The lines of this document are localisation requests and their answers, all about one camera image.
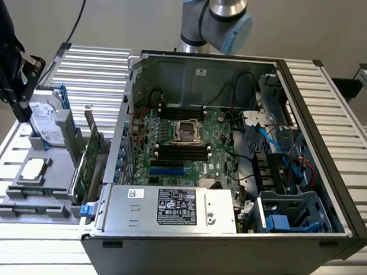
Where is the black power wire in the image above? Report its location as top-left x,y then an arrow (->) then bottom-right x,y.
210,69 -> 258,113

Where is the black expansion slot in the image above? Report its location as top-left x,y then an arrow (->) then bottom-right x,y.
150,160 -> 185,170

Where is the hard disk with blue bracket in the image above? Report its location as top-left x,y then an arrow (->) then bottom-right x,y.
26,80 -> 73,152

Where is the blue plastic disk bay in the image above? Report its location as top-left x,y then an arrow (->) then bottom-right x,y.
254,187 -> 337,238

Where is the black case fan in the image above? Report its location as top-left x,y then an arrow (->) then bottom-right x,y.
252,151 -> 297,195

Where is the silver power supply unit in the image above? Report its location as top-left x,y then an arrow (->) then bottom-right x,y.
95,181 -> 241,241

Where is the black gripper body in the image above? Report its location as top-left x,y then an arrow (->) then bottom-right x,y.
0,0 -> 33,83

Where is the blue expansion slot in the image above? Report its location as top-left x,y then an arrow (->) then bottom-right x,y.
149,167 -> 185,177

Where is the grey parts rack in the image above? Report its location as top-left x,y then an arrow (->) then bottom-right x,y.
0,106 -> 114,231

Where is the silver CPU chip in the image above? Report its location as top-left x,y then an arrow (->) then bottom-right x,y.
20,157 -> 50,182

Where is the grey metal drive cage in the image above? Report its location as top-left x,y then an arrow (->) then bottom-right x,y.
241,72 -> 302,145

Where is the silver chipset heat sink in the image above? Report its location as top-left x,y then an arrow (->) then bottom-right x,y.
198,177 -> 223,191

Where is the blue SATA wire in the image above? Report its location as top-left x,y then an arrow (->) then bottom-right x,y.
251,123 -> 308,186

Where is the grey open PC case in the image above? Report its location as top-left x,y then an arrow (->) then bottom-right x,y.
78,46 -> 367,275

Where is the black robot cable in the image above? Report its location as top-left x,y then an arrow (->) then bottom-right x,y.
37,0 -> 90,87

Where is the green motherboard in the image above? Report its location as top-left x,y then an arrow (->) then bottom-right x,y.
126,105 -> 254,217

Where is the blue case latch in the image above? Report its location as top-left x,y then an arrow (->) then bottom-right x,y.
79,201 -> 96,226

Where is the black RAM slot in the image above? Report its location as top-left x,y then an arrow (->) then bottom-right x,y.
160,106 -> 205,114
156,150 -> 208,159
159,113 -> 205,120
160,103 -> 204,111
156,142 -> 208,151
156,146 -> 208,155
156,154 -> 208,164
159,110 -> 204,117

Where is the red wire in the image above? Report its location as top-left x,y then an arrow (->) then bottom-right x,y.
295,155 -> 317,187

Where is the CPU socket with metal frame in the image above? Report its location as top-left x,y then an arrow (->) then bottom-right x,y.
169,119 -> 205,146

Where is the green graphics card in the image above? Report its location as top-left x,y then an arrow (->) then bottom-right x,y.
68,104 -> 107,207

